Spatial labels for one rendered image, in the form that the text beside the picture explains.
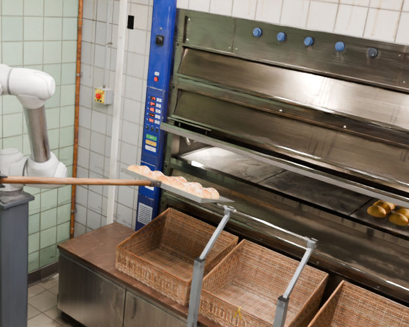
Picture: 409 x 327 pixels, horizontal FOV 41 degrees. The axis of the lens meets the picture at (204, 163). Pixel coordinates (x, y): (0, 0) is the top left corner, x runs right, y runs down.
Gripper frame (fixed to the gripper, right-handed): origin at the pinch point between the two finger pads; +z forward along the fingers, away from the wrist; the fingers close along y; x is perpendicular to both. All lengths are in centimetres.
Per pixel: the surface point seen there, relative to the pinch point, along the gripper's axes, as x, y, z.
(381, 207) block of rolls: -169, -17, 97
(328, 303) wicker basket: -142, 36, 92
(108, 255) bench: -128, 61, -45
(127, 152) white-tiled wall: -156, -1, -72
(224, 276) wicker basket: -144, 47, 29
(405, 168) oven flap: -142, -41, 108
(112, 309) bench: -122, 87, -26
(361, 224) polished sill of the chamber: -151, -7, 94
